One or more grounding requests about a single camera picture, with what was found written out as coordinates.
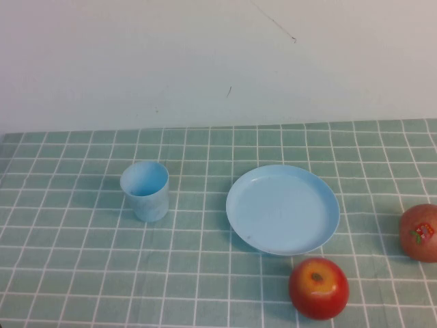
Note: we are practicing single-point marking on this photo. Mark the red apple with yellow top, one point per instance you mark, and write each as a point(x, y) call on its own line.
point(317, 297)

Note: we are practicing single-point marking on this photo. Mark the light blue plastic cup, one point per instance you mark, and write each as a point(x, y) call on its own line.
point(150, 205)

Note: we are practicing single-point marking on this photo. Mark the green checked tablecloth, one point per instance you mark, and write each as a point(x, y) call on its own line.
point(68, 273)

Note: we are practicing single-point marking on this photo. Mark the light blue round plate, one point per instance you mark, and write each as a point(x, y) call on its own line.
point(283, 212)

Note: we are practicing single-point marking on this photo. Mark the red apple with sticker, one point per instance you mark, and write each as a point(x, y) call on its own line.
point(420, 246)

